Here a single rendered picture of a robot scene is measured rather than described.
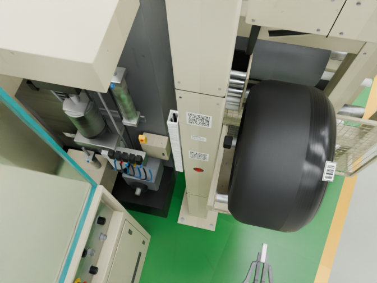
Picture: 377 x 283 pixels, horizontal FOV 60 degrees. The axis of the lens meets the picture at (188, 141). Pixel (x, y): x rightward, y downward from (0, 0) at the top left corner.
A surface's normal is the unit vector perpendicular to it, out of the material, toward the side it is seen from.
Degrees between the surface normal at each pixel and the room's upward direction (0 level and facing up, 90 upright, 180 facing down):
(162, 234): 0
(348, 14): 90
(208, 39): 90
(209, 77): 90
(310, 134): 6
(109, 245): 0
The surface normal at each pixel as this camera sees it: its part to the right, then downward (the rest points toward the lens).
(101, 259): -0.03, -0.40
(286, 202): -0.19, 0.50
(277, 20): -0.22, 0.90
